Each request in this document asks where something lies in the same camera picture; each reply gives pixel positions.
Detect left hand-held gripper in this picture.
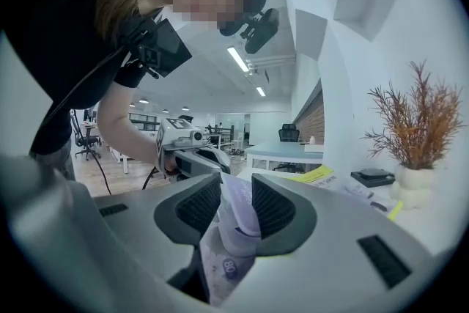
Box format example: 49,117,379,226
155,116,232,181

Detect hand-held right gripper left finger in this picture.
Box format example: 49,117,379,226
92,172,224,306

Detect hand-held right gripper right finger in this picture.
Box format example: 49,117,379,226
222,173,436,313

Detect lilac wet wipe pack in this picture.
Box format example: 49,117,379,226
199,216,259,307

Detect person's left forearm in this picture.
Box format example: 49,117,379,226
95,84,166,173

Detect person's left hand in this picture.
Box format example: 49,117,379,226
160,153,181,175

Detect yellow-edged grey book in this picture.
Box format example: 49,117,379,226
236,163,405,223

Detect light blue table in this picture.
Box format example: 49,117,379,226
244,141,325,174

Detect black flat device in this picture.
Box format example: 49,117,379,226
350,167,397,189

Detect person's camouflage trousers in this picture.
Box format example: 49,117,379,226
29,139,76,181

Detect white bubbly vase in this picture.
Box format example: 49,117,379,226
388,163,435,211

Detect white ceiling conduit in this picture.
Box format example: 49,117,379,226
245,54,296,75

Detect black chest device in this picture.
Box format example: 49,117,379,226
124,16,193,80

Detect orange dried plant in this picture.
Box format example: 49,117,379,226
362,60,467,171

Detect person's black shirt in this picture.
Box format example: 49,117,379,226
0,0,164,158

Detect left hand-held gripper cable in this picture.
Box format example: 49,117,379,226
141,165,160,192

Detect thin black hanging cable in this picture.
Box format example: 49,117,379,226
70,109,113,196

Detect black head camera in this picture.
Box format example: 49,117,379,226
240,7,281,56

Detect black chest device cable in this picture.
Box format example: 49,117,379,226
36,43,130,133

